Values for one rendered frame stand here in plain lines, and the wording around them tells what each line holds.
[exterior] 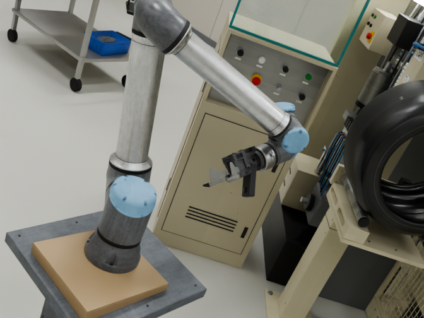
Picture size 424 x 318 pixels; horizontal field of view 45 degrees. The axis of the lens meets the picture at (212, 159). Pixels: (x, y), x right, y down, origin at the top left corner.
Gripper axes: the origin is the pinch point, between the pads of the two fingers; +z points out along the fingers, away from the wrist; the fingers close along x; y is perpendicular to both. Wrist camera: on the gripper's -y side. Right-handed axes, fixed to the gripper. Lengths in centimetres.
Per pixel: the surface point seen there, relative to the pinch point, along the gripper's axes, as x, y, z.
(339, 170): -20, -18, -76
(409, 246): -2, -57, -80
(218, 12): -390, 166, -341
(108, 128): -221, 49, -66
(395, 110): 27, 1, -64
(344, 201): -14, -30, -66
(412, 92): 27, 5, -75
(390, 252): 0, -53, -66
